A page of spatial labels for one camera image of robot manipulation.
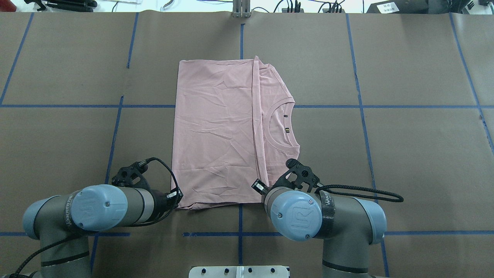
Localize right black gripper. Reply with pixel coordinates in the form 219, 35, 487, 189
252, 178, 274, 201

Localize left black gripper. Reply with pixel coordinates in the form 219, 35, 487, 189
153, 189, 183, 223

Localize pink Snoopy t-shirt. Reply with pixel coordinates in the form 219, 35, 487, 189
172, 57, 300, 210

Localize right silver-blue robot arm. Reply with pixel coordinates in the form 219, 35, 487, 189
252, 180, 387, 278

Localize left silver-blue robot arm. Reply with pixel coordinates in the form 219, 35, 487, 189
5, 184, 183, 278

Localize white mounting plate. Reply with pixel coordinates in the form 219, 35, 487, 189
188, 265, 291, 278

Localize black equipment box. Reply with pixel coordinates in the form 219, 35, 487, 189
365, 0, 479, 14

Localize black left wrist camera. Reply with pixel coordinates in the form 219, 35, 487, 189
111, 160, 151, 191

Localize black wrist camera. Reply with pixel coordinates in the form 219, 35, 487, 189
273, 158, 320, 193
111, 160, 151, 191

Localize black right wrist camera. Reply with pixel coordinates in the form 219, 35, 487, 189
273, 158, 320, 193

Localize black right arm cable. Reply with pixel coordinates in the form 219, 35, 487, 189
315, 185, 404, 203

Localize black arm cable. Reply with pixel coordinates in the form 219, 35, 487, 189
315, 185, 404, 203
8, 157, 182, 278

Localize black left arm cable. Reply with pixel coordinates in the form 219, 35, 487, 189
8, 157, 182, 278

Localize aluminium frame post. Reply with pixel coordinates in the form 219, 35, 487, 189
232, 0, 252, 18

